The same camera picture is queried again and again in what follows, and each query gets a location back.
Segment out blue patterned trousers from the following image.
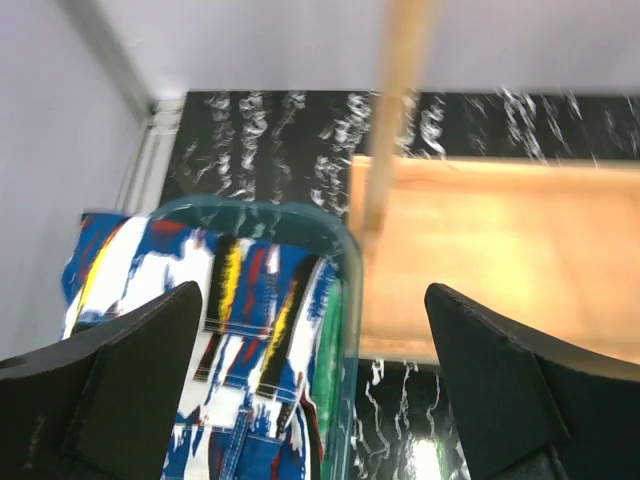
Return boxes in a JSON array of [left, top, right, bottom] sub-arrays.
[[61, 213, 336, 479]]

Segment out green tie-dye trousers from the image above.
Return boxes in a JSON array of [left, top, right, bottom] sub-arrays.
[[313, 280, 343, 479]]

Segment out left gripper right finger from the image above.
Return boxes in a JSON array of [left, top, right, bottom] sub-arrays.
[[424, 283, 639, 479]]

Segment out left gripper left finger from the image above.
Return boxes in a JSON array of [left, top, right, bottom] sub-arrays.
[[1, 281, 202, 479]]

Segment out blue transparent plastic bin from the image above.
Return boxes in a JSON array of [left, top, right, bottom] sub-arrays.
[[149, 194, 363, 479]]

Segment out wooden clothes rack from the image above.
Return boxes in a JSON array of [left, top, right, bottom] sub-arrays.
[[349, 1, 639, 363]]

